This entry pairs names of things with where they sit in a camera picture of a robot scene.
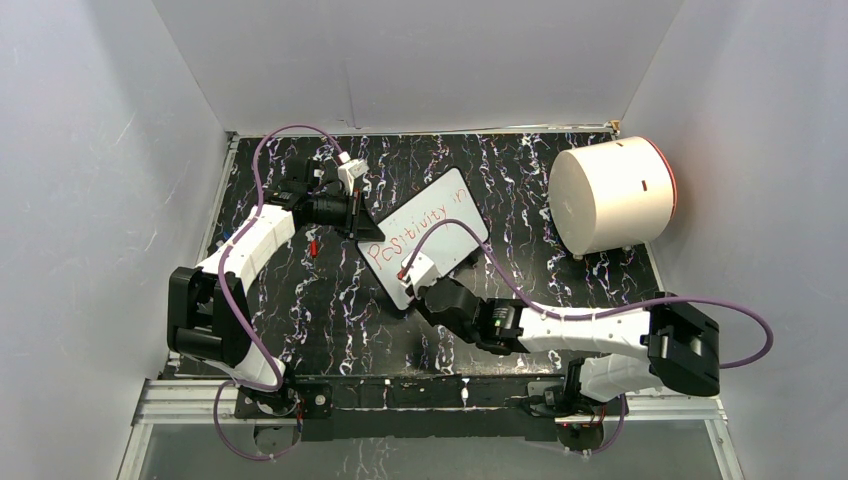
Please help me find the aluminium front frame rail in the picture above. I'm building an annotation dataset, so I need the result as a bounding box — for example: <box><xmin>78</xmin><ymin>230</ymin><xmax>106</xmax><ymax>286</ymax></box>
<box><xmin>118</xmin><ymin>376</ymin><xmax>743</xmax><ymax>479</ymax></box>

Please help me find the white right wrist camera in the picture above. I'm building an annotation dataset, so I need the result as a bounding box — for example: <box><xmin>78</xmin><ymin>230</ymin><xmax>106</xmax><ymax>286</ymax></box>
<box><xmin>397</xmin><ymin>253</ymin><xmax>440</xmax><ymax>298</ymax></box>

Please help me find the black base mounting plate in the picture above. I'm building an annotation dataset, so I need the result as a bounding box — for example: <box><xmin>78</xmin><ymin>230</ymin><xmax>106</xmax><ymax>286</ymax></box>
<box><xmin>302</xmin><ymin>375</ymin><xmax>567</xmax><ymax>442</ymax></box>

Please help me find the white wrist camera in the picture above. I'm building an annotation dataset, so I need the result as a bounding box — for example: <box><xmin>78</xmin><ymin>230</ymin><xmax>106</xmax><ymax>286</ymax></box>
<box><xmin>397</xmin><ymin>253</ymin><xmax>440</xmax><ymax>298</ymax></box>
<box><xmin>337</xmin><ymin>151</ymin><xmax>369</xmax><ymax>196</ymax></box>

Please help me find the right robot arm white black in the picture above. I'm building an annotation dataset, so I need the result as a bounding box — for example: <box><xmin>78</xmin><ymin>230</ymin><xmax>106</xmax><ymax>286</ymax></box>
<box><xmin>418</xmin><ymin>278</ymin><xmax>720</xmax><ymax>414</ymax></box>

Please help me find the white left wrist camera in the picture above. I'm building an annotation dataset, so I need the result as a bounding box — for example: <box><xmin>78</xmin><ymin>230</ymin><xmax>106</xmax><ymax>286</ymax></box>
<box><xmin>337</xmin><ymin>151</ymin><xmax>369</xmax><ymax>196</ymax></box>

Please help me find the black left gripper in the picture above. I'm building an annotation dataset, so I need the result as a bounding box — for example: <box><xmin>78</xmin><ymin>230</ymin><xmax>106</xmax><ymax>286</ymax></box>
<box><xmin>309</xmin><ymin>189</ymin><xmax>385</xmax><ymax>243</ymax></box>

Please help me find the white cylindrical drum red rim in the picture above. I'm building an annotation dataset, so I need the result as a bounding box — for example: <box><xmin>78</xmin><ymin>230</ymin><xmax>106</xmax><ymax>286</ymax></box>
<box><xmin>547</xmin><ymin>136</ymin><xmax>678</xmax><ymax>256</ymax></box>

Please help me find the small white whiteboard black frame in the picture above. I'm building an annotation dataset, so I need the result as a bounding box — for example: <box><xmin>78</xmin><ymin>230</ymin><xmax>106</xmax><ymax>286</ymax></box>
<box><xmin>356</xmin><ymin>166</ymin><xmax>490</xmax><ymax>310</ymax></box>

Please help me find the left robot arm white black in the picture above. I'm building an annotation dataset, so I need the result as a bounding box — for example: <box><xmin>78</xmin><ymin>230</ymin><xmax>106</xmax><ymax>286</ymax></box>
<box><xmin>166</xmin><ymin>153</ymin><xmax>385</xmax><ymax>416</ymax></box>

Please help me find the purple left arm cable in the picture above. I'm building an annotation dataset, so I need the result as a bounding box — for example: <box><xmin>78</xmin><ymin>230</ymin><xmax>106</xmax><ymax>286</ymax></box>
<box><xmin>211</xmin><ymin>125</ymin><xmax>347</xmax><ymax>462</ymax></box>

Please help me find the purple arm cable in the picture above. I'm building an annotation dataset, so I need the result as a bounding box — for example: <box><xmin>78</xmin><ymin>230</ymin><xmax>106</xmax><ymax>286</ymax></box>
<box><xmin>397</xmin><ymin>218</ymin><xmax>774</xmax><ymax>458</ymax></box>
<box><xmin>211</xmin><ymin>125</ymin><xmax>347</xmax><ymax>462</ymax></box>

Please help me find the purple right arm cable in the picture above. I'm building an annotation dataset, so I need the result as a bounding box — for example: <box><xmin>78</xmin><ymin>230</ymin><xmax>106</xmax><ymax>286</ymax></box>
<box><xmin>397</xmin><ymin>218</ymin><xmax>774</xmax><ymax>458</ymax></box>

